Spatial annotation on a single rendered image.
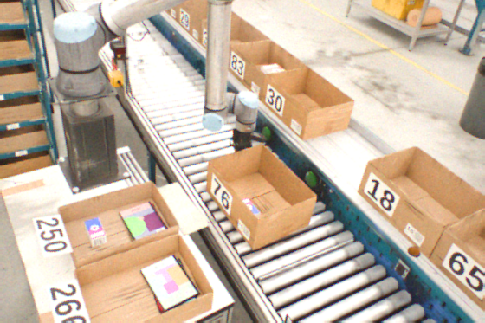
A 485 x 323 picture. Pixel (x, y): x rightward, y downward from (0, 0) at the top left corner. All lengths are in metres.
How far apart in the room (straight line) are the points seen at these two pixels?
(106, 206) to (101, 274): 0.33
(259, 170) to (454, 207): 0.85
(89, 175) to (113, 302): 0.64
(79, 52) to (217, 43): 0.51
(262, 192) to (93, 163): 0.75
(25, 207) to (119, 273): 0.53
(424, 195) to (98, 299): 1.37
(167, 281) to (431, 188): 1.16
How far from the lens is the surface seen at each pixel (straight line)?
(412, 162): 2.08
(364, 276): 1.81
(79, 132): 1.88
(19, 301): 2.66
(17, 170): 3.14
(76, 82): 1.79
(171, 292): 1.60
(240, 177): 2.06
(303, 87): 2.54
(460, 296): 1.73
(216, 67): 1.65
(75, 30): 1.72
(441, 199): 2.04
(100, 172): 2.04
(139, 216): 1.83
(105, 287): 1.66
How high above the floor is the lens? 2.09
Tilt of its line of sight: 35 degrees down
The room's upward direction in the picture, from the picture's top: 7 degrees clockwise
